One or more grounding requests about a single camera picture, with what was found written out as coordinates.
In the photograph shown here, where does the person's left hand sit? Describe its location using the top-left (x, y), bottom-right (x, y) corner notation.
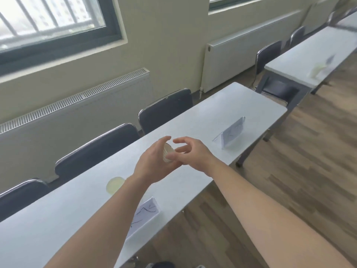
top-left (133, 136), bottom-right (175, 187)

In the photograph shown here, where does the person's right hand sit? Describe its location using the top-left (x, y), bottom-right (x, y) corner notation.
top-left (166, 137), bottom-right (217, 179)

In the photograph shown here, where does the small translucent plastic cup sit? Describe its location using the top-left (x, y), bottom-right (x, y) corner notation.
top-left (162, 142), bottom-right (176, 164)

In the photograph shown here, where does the person's right forearm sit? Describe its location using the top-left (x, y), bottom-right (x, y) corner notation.
top-left (206, 161), bottom-right (355, 268)

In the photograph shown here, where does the person's left forearm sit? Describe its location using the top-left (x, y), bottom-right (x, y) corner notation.
top-left (42, 175), bottom-right (153, 268)

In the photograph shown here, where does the white long table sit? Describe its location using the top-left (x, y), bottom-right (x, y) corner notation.
top-left (0, 82), bottom-right (288, 268)
top-left (255, 8), bottom-right (357, 107)

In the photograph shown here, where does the clear acrylic sign holder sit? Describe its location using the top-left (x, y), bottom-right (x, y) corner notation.
top-left (212, 116), bottom-right (246, 150)
top-left (125, 197), bottom-right (162, 244)

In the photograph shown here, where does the round pale yellow coaster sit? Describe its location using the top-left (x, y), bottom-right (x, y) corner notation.
top-left (106, 177), bottom-right (125, 194)

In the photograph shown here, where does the dark framed window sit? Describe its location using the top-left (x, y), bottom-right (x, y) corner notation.
top-left (208, 0), bottom-right (264, 15)
top-left (0, 0), bottom-right (128, 83)

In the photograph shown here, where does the pale yellow cup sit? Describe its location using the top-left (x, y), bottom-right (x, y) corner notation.
top-left (308, 62), bottom-right (329, 79)

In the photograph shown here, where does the white wall radiator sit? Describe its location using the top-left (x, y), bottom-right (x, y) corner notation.
top-left (200, 9), bottom-right (308, 93)
top-left (0, 68), bottom-right (154, 191)

